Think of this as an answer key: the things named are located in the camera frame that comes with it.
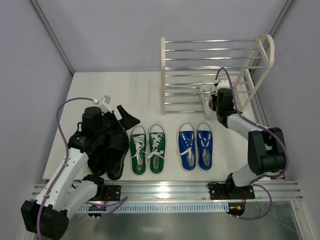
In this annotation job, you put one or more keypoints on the green canvas sneaker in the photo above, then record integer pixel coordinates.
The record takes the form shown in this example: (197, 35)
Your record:
(137, 146)
(157, 148)

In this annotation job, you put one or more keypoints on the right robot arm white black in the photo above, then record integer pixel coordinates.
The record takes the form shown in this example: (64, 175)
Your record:
(266, 150)

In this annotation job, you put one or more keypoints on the white sneaker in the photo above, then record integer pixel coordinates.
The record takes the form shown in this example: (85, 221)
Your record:
(206, 100)

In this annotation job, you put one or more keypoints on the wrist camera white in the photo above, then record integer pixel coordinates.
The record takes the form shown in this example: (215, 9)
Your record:
(103, 104)
(222, 83)

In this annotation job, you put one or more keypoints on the slotted grey cable duct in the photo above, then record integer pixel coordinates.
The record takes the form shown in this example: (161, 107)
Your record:
(148, 208)

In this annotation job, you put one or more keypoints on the black leather shoe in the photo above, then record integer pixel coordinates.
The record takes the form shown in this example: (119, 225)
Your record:
(97, 156)
(116, 151)

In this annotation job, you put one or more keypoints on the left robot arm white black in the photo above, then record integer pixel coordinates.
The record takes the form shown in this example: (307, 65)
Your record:
(70, 187)

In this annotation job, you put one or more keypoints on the aluminium mounting rail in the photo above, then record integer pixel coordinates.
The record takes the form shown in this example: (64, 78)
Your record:
(198, 191)

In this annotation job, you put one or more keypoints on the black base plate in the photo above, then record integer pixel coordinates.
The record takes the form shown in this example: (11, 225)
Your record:
(111, 193)
(221, 191)

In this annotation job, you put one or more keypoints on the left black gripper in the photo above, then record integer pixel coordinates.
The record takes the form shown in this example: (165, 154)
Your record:
(116, 122)

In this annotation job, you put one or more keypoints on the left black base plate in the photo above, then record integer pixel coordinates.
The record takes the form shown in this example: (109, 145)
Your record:
(111, 193)

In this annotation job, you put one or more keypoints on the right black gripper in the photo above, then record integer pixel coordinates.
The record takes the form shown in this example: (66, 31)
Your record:
(214, 102)

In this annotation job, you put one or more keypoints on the blue canvas sneaker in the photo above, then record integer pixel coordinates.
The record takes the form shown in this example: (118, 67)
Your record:
(187, 147)
(205, 146)

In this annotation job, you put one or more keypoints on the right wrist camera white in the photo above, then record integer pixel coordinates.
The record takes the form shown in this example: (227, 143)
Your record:
(222, 83)

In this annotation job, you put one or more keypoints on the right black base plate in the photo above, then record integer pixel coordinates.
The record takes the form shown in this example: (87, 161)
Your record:
(221, 191)

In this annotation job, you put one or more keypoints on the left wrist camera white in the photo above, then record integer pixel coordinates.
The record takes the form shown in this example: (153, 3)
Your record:
(103, 104)

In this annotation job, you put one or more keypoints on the cream metal shoe rack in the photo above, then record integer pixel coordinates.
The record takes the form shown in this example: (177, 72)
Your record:
(191, 68)

